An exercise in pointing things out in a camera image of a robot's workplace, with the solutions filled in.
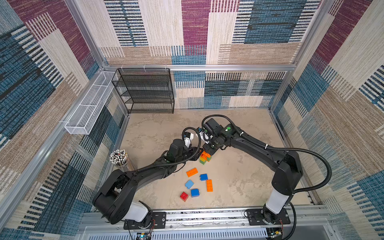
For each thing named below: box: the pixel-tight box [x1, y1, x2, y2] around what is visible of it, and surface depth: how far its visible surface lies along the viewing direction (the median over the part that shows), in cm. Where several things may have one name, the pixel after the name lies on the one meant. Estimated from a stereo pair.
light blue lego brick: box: [184, 179, 195, 190], surface depth 87 cm
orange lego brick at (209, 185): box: [206, 179, 214, 192], surface depth 85 cm
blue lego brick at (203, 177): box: [199, 173, 209, 181], surface depth 89 cm
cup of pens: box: [109, 149, 129, 167], surface depth 77 cm
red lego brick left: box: [179, 191, 189, 202], surface depth 79 cm
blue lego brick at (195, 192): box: [190, 188, 200, 198], surface depth 83 cm
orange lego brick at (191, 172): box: [186, 167, 199, 178], surface depth 91 cm
